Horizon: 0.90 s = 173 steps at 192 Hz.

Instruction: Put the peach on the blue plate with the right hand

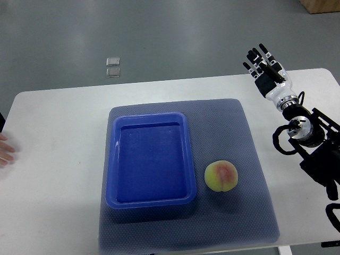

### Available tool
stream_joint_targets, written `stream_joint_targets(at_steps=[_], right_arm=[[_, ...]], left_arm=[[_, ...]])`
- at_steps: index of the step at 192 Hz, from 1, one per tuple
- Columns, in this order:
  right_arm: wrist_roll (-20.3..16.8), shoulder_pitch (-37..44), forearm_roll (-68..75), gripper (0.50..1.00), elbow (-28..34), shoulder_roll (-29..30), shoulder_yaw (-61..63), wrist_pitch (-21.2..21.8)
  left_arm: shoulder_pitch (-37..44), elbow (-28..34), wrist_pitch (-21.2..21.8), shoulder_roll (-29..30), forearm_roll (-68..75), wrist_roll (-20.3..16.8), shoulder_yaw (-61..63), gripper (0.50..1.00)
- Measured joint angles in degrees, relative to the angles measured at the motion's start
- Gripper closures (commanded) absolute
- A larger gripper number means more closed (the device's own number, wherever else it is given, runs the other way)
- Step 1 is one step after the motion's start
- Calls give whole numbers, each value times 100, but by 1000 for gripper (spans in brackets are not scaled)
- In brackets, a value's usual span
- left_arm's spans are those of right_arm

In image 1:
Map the person's bare hand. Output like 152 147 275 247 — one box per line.
0 133 16 166

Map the blue plastic tray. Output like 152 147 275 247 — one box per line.
105 112 197 210

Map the yellow-red peach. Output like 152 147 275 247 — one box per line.
204 160 238 192

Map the upper metal floor plate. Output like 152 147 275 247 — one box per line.
106 57 120 66

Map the blue-grey mesh mat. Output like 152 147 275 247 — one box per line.
98 99 279 254

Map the brown cardboard box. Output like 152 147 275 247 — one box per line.
299 0 339 14

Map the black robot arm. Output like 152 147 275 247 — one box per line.
273 92 339 231

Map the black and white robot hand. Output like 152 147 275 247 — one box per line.
243 44 298 108

